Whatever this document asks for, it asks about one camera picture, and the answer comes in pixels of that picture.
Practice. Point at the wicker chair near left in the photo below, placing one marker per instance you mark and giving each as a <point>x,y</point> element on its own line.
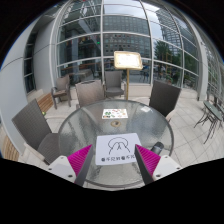
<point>36,132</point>

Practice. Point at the colourful menu card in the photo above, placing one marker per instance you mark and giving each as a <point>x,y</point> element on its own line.
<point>114,113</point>

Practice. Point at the white mouse pad with logo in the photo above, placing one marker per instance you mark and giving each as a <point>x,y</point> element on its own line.
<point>116,149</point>

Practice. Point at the wicker chair far left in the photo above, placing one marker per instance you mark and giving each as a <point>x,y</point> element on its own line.
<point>62,88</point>

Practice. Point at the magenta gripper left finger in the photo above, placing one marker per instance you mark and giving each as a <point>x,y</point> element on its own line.
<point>73,168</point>

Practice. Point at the green metal side table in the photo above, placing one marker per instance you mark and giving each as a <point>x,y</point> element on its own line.
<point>212,114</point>

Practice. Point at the menu board on gold stand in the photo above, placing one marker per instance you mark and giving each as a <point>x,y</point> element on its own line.
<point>126,60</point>

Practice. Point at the wicker chair right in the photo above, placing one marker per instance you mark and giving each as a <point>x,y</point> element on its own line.
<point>164,98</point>

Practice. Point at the wooden bench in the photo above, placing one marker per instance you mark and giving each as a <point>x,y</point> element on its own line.
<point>45,102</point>

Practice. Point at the wicker chair far centre-left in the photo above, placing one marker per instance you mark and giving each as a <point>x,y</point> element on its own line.
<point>89,92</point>

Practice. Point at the wicker chair far centre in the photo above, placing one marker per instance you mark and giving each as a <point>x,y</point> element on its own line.
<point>112,84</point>

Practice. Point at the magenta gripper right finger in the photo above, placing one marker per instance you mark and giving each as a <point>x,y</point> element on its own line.
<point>153,166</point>

